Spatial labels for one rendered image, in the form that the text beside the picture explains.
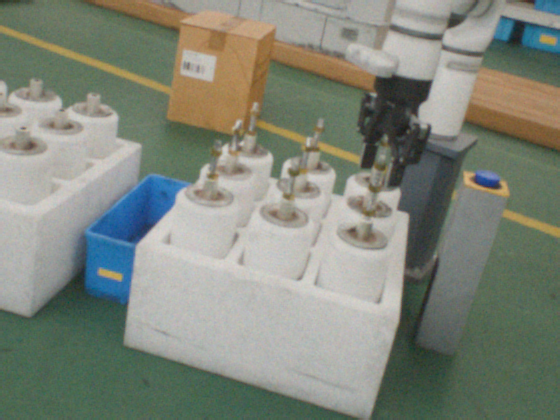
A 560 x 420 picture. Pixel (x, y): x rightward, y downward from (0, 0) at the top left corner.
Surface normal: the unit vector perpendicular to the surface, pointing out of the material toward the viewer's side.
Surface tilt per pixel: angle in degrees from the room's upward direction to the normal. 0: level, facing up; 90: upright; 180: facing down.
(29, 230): 90
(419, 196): 90
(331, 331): 90
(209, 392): 0
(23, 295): 90
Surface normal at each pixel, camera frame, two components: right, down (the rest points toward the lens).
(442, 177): 0.23, 0.40
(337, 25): -0.51, 0.24
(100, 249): -0.22, 0.36
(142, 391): 0.18, -0.91
